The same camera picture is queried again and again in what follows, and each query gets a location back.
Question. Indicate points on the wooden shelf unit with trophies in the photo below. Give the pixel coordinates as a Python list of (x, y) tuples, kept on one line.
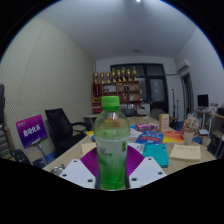
[(116, 91)]

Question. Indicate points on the tan cardboard box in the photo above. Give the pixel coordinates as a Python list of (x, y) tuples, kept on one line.
[(163, 122)]

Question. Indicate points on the blue printed book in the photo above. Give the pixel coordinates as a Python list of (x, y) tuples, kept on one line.
[(150, 137)]

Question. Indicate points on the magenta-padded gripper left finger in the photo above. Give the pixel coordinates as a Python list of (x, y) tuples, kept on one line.
[(77, 174)]

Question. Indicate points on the white air conditioner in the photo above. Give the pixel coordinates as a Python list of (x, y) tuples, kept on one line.
[(183, 64)]

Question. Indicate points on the pink snack packet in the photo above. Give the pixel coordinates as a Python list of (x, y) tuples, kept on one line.
[(145, 126)]

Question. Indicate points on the purple sign board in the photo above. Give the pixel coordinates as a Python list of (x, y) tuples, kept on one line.
[(31, 130)]

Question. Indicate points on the black office chair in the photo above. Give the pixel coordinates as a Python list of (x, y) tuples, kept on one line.
[(61, 130)]

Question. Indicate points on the teal book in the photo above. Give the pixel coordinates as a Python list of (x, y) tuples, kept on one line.
[(156, 154)]

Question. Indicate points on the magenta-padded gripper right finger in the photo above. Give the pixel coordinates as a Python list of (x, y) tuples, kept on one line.
[(146, 172)]

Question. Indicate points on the pink flowers in white pot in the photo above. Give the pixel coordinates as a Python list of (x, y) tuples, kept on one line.
[(190, 128)]

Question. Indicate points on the white paper sheet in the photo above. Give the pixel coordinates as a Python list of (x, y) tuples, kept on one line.
[(136, 146)]

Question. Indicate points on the green drink bottle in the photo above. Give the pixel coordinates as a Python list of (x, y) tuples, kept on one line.
[(112, 143)]

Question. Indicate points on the computer monitor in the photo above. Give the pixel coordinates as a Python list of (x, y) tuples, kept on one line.
[(202, 100)]

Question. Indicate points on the orange book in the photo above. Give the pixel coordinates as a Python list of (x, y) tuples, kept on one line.
[(173, 136)]

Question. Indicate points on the small metal object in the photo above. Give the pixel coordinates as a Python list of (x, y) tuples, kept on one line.
[(57, 170)]

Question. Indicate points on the yellow notepad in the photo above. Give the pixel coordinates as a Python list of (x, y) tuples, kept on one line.
[(185, 152)]

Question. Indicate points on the black tripod stand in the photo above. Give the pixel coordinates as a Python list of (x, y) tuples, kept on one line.
[(174, 106)]

